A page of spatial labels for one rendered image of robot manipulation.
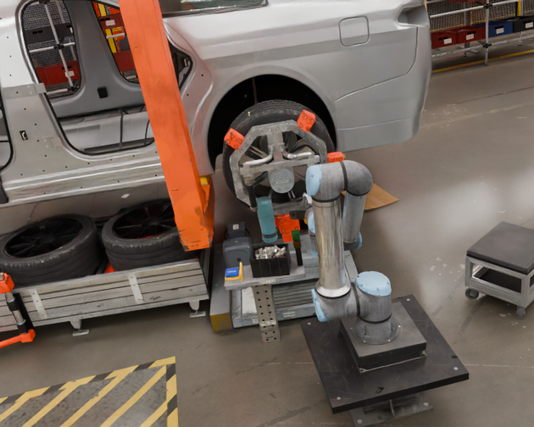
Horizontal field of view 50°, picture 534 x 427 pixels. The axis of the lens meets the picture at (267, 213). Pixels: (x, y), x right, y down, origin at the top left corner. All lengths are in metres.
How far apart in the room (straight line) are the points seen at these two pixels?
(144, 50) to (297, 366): 1.78
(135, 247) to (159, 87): 1.07
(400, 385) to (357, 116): 1.69
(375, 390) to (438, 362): 0.32
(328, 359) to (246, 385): 0.57
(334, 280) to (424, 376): 0.57
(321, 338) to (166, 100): 1.40
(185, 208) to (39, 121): 1.10
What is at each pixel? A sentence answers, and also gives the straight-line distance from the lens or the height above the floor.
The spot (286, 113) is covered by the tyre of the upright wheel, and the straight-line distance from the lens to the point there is 3.17.
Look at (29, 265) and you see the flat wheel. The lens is 3.75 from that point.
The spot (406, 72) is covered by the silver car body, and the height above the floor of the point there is 1.18.
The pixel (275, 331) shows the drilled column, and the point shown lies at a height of 0.06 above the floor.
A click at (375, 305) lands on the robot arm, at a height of 0.58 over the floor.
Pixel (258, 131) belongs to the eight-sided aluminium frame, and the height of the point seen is 1.10.
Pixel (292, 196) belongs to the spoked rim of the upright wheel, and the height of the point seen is 0.64.
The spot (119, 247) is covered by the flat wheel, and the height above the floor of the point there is 0.49.
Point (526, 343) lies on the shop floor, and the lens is 3.25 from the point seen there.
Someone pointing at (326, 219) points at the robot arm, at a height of 1.04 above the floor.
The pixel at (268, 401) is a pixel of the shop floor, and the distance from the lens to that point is 2.98.
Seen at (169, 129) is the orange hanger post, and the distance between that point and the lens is 2.97.
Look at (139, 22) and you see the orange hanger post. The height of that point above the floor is 1.78.
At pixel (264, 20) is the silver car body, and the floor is 1.61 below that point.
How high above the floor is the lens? 2.11
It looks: 27 degrees down
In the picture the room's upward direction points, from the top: 10 degrees counter-clockwise
